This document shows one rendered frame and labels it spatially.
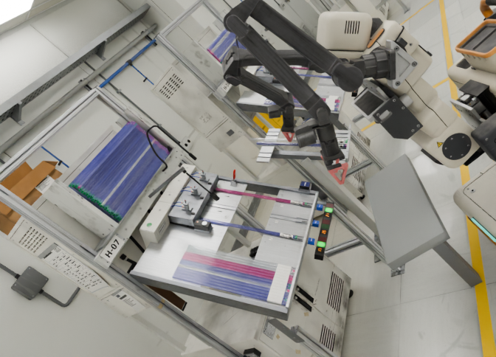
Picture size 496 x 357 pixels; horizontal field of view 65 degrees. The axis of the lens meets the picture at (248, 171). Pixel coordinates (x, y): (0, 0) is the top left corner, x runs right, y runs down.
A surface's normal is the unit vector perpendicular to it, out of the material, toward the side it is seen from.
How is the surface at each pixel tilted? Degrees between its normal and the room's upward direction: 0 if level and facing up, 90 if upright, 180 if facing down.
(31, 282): 90
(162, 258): 45
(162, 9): 90
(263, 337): 90
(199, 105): 90
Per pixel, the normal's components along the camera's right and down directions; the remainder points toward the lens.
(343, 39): 0.00, 0.39
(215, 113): -0.30, 0.64
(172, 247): -0.07, -0.75
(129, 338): 0.62, -0.43
